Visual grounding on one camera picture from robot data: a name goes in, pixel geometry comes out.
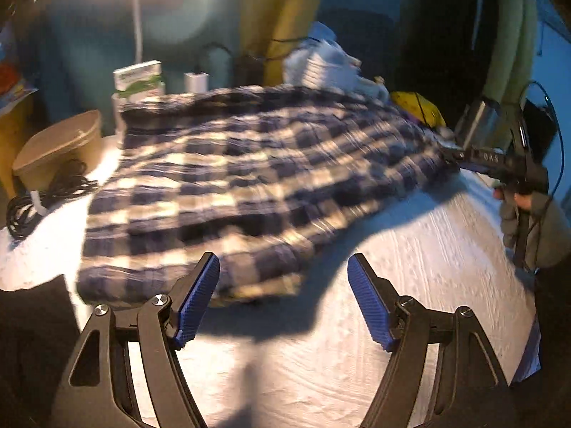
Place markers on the right hand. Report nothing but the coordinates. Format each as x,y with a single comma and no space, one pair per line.
521,201

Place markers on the white perforated basket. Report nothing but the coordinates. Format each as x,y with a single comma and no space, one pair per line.
320,62

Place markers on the brown lidded food container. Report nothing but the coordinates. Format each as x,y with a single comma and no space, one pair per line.
78,137

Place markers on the white charger plug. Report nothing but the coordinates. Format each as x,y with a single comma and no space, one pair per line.
196,82

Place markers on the green white small box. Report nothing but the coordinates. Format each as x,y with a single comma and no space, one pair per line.
133,84

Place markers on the black folded cloth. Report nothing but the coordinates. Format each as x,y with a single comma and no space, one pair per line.
38,333

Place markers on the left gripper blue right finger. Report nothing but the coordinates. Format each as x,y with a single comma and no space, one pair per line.
470,389

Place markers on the blue plaid pants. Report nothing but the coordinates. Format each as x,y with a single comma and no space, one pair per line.
263,177

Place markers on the yellow curtain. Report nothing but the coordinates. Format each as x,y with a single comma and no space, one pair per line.
269,30

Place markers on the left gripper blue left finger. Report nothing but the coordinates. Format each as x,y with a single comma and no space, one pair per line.
96,388

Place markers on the yellow snack bag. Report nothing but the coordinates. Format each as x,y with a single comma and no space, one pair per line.
416,105

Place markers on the white textured tablecloth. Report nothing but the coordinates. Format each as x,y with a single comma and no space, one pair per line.
309,360

